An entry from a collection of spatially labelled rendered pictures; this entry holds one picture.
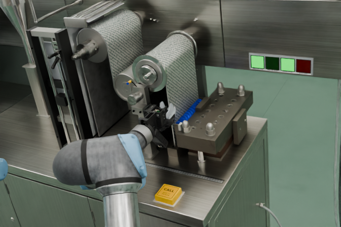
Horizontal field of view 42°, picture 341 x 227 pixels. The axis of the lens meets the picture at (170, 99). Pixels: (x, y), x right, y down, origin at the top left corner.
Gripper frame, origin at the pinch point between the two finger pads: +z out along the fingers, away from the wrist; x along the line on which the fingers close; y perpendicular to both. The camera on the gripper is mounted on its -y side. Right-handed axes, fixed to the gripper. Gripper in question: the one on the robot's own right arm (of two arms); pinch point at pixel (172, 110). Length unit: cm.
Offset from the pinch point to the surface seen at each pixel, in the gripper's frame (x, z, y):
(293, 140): -6, 151, -109
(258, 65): -24.4, 29.6, 8.1
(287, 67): -36.1, 29.6, 8.7
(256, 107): 36, 191, -109
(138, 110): 8.7, -9.2, 3.8
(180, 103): -0.2, 6.3, -0.3
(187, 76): -0.2, 14.4, 7.8
